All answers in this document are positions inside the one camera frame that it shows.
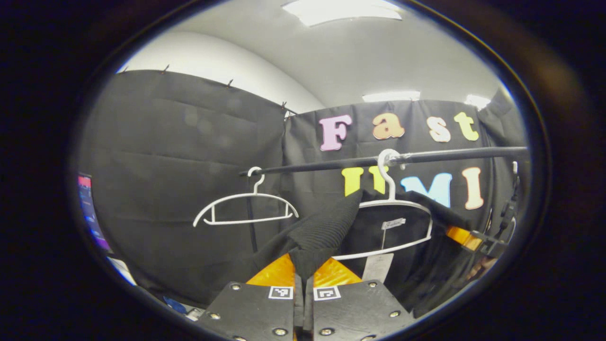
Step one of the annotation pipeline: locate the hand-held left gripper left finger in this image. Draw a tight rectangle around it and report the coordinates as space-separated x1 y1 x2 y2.
195 252 303 341

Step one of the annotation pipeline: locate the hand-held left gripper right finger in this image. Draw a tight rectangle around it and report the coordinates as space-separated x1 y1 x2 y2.
304 256 417 341

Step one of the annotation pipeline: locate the black knit garment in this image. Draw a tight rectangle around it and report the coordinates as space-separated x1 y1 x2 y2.
251 189 493 318

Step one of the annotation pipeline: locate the white plastic hanger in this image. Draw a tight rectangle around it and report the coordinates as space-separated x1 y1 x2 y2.
331 149 434 261
193 166 300 227

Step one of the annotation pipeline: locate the black metal clothes rack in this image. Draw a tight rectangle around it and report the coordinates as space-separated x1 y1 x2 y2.
239 146 528 254

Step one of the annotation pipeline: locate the white panel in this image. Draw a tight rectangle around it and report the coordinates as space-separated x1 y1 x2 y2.
107 256 138 286

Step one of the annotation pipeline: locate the long ceiling light panel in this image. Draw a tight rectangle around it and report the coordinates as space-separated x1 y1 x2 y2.
362 91 421 103

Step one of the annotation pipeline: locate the black backdrop cloth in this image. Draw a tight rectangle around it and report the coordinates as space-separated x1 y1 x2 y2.
78 70 528 308

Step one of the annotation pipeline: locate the computer monitor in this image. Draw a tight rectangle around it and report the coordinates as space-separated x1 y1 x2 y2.
78 173 114 254

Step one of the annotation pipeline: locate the large ceiling light panel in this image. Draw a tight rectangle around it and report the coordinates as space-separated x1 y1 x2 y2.
283 0 403 27

